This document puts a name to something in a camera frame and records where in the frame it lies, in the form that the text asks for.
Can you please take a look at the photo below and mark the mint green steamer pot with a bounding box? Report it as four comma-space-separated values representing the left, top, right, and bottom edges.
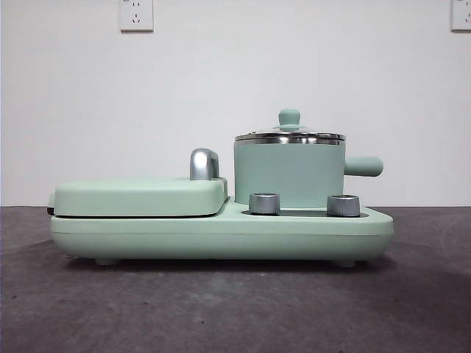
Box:
233, 138, 385, 207

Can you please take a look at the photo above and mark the silver control knob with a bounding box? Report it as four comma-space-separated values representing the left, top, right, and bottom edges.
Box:
248, 192, 282, 215
327, 193, 361, 218

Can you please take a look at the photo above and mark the white wall socket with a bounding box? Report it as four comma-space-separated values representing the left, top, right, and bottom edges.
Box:
450, 0, 471, 32
119, 0, 155, 32

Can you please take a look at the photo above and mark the glass pot lid mint knob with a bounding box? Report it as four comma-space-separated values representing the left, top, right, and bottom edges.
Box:
234, 107, 347, 146

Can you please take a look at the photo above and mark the mint griddle lid silver handle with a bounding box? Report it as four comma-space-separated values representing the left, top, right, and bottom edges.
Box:
46, 147, 230, 219

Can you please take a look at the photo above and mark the mint green breakfast maker base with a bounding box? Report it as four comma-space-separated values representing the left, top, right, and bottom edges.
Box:
50, 196, 394, 267

